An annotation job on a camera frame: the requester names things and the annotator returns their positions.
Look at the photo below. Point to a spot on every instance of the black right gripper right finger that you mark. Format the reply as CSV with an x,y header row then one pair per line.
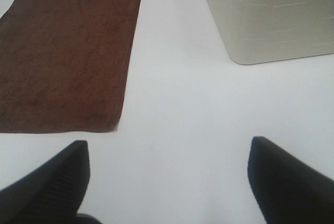
x,y
286,189

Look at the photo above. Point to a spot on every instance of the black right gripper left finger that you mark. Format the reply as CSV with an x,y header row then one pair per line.
x,y
53,192

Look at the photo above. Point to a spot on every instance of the brown towel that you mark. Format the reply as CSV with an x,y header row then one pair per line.
x,y
64,64

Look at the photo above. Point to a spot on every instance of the beige storage box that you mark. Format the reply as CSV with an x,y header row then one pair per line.
x,y
260,31

